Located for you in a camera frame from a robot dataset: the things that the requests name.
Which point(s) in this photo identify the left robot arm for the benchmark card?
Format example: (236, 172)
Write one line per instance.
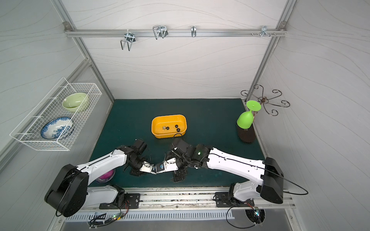
(70, 190)

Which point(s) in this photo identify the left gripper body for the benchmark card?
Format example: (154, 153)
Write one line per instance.
(137, 170)

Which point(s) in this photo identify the blue white patterned bowl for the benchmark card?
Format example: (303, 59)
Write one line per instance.
(59, 128)

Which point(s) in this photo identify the green plastic goblet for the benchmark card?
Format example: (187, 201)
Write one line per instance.
(246, 119)

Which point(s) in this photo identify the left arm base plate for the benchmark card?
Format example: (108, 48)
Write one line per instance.
(127, 200)

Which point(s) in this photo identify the metal bracket hook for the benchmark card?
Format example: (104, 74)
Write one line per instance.
(263, 33)

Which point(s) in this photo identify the metal clip hook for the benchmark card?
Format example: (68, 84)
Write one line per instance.
(160, 31)

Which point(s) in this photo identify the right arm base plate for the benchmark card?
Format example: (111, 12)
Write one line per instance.
(224, 200)

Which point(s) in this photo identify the small metal hook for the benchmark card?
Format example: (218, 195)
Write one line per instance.
(193, 31)

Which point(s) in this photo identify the metal double hook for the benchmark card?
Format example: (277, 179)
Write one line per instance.
(129, 39)

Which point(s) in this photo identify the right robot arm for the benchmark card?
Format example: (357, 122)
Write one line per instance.
(264, 177)

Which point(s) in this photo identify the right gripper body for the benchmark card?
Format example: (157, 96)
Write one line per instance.
(178, 174)

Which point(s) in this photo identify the yellow plastic storage box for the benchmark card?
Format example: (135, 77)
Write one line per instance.
(168, 121)

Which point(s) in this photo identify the aluminium top rail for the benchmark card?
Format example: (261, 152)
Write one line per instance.
(172, 33)

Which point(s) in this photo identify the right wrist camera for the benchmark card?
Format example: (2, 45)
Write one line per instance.
(167, 166)

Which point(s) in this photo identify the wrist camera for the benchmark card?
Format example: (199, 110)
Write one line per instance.
(167, 166)
(148, 168)

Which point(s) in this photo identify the black scroll wall hook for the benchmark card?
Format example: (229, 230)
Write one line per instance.
(263, 100)

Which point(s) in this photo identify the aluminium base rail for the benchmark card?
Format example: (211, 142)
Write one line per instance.
(185, 198)

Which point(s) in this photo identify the green ceramic bowl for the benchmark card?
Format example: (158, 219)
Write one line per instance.
(77, 102)

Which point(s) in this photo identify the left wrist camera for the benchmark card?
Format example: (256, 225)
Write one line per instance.
(148, 168)

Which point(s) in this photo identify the purple fruit in bowl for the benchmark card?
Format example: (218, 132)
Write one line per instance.
(106, 177)

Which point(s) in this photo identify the white wire basket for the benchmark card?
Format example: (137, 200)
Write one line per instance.
(49, 108)

